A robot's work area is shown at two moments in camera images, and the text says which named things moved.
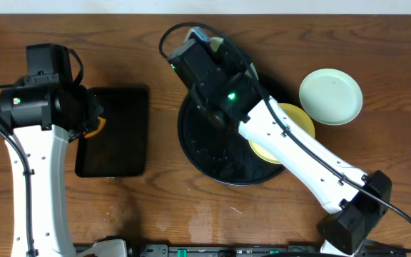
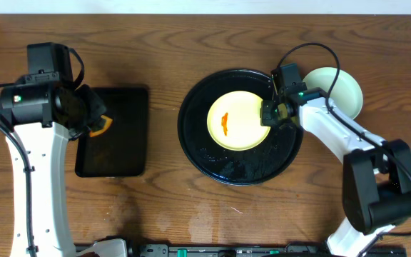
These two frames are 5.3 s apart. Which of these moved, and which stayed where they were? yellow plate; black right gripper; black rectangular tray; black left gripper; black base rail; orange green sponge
Moved: yellow plate; black right gripper; orange green sponge
Stayed: black base rail; black rectangular tray; black left gripper
